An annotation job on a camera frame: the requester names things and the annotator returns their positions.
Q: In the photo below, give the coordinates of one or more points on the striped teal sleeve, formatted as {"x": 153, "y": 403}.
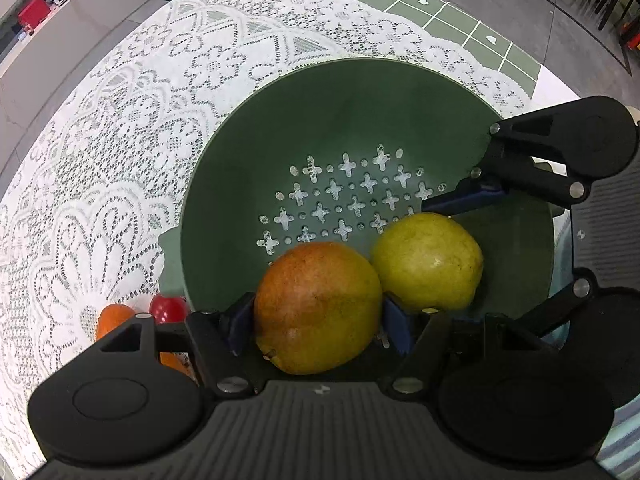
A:
{"x": 620, "y": 451}

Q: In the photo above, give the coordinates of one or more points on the white tv cabinet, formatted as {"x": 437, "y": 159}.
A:
{"x": 36, "y": 66}

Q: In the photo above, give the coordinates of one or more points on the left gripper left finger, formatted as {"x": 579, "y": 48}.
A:
{"x": 223, "y": 348}

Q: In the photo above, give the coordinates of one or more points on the green colander bowl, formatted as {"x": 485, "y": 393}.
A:
{"x": 337, "y": 151}

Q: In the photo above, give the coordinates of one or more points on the yellow-green pear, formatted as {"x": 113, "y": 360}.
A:
{"x": 428, "y": 261}

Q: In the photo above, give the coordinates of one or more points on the red cherry tomato back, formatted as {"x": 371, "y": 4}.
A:
{"x": 168, "y": 309}

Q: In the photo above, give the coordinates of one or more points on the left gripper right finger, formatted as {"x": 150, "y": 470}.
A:
{"x": 412, "y": 339}

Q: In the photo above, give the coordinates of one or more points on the red box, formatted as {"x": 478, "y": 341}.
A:
{"x": 33, "y": 14}

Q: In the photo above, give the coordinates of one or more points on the orange tangerine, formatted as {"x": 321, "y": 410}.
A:
{"x": 172, "y": 361}
{"x": 111, "y": 317}

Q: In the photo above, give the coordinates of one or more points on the white lace tablecloth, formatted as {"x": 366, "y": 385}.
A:
{"x": 81, "y": 216}

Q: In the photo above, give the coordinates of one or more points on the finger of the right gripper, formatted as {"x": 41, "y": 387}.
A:
{"x": 593, "y": 137}
{"x": 493, "y": 180}

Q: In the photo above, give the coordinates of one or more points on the green grid table mat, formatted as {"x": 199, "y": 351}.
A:
{"x": 445, "y": 21}

